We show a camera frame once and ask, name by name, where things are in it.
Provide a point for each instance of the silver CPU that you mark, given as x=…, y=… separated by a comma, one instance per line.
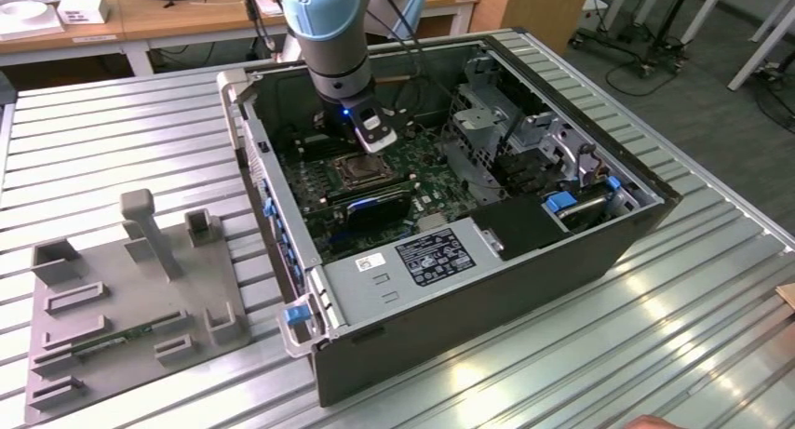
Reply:
x=363, y=169

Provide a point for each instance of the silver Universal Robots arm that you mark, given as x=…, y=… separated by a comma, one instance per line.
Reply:
x=330, y=52

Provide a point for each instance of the installed green RAM stick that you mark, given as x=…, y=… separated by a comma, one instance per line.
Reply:
x=366, y=193

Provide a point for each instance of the green motherboard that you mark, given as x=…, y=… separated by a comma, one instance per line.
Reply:
x=436, y=168

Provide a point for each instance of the black graphics card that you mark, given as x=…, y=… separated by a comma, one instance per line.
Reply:
x=379, y=210

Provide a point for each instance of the blue rear panel tab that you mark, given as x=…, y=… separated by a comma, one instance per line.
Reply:
x=269, y=209

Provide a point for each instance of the silver perforated drive cage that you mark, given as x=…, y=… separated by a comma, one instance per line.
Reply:
x=478, y=138

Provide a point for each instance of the small silver heatsink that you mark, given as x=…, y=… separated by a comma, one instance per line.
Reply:
x=433, y=222

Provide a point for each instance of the silver upper drive bay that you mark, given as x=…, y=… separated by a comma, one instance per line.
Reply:
x=482, y=71

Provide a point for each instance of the wooden desk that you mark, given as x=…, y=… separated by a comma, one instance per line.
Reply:
x=186, y=15

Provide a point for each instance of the silver power supply unit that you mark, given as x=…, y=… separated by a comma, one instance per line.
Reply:
x=373, y=294

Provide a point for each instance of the blue case latch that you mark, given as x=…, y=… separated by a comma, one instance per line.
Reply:
x=297, y=316

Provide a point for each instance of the wooden cabinet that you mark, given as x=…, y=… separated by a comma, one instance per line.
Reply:
x=548, y=10

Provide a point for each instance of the small blue clip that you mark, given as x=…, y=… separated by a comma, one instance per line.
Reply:
x=612, y=183

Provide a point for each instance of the white labelled box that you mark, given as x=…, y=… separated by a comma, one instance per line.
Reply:
x=85, y=8

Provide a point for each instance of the open dark PC case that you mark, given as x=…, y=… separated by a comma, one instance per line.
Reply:
x=466, y=336

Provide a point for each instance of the grey parts rack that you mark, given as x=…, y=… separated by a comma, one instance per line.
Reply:
x=125, y=308

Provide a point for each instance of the white foam tray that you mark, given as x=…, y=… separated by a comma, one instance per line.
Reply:
x=31, y=22

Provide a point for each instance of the black wheeled stand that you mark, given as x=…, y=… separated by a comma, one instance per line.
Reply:
x=668, y=15

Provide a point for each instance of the white metal table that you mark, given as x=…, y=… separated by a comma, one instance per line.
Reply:
x=762, y=52

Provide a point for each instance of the brown cardboard box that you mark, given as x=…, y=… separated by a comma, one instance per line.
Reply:
x=788, y=298

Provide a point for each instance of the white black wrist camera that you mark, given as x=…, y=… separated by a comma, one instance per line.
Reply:
x=375, y=131

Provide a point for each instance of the silver cage bracket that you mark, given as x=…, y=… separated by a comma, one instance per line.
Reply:
x=476, y=118

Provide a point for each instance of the silver hinged metal bracket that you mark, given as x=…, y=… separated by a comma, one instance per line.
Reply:
x=590, y=168

